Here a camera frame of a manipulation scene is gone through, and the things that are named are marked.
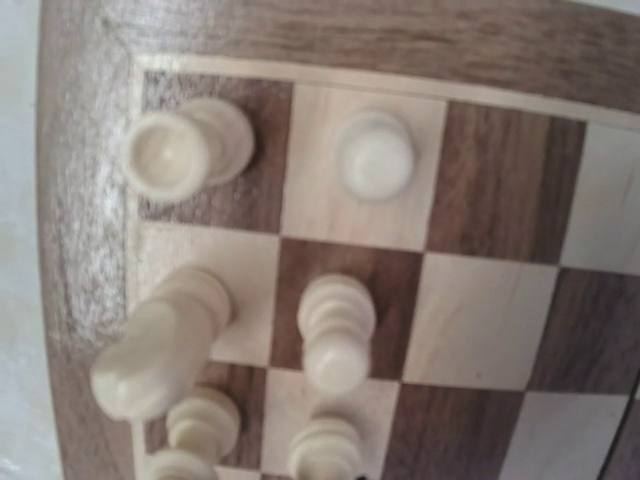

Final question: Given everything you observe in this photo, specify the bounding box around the white chess pawn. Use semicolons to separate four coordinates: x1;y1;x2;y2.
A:
297;274;376;397
166;386;241;465
287;416;362;479

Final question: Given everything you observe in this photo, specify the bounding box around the white chess corner rook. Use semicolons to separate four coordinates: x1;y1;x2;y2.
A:
122;97;256;203

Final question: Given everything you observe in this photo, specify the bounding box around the white chess knight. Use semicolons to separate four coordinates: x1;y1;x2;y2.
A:
90;265;233;422

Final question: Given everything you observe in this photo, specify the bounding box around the white chess queen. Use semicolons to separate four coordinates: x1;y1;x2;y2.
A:
144;449;218;480

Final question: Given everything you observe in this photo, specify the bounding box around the wooden chess board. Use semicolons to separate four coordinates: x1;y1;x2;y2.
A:
36;1;639;479

